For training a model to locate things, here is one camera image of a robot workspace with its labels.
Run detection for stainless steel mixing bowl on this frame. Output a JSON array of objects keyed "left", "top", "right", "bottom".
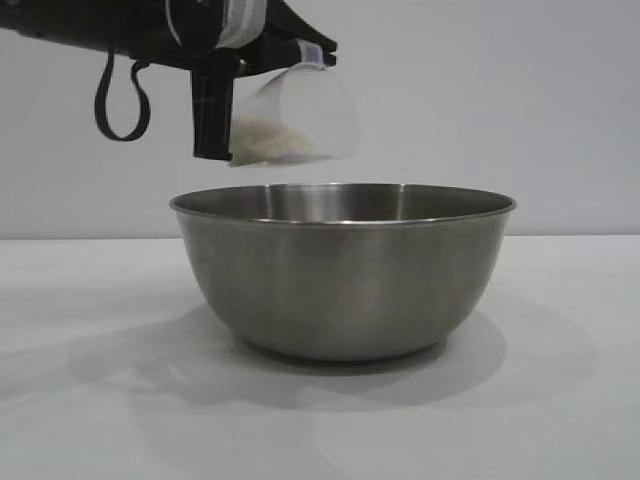
[{"left": 168, "top": 182, "right": 518, "bottom": 362}]

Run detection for long black left arm cable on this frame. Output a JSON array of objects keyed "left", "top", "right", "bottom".
[{"left": 93, "top": 48, "right": 152, "bottom": 143}]

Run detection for translucent plastic measuring cup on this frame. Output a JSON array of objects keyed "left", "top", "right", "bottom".
[{"left": 227, "top": 63, "right": 362, "bottom": 169}]

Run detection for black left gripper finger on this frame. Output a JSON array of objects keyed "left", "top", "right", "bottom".
[
  {"left": 234, "top": 38, "right": 337, "bottom": 78},
  {"left": 263, "top": 0, "right": 339, "bottom": 56}
]

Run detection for white rice grains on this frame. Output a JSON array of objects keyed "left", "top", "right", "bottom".
[{"left": 230, "top": 117, "right": 321, "bottom": 167}]

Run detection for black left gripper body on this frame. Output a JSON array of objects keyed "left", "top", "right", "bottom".
[{"left": 169, "top": 0, "right": 239, "bottom": 162}]

